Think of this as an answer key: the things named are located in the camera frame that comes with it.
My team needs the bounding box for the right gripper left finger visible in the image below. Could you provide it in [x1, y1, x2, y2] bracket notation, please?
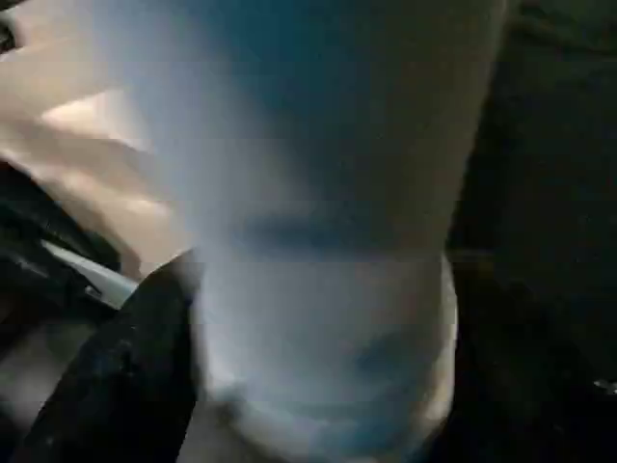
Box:
[10, 249, 208, 463]

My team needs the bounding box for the black mat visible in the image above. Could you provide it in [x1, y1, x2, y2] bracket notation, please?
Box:
[0, 0, 617, 463]

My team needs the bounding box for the white plastic table leg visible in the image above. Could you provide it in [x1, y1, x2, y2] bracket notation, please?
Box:
[92, 0, 512, 463]

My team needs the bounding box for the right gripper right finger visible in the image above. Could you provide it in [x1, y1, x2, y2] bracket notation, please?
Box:
[434, 256, 617, 463]

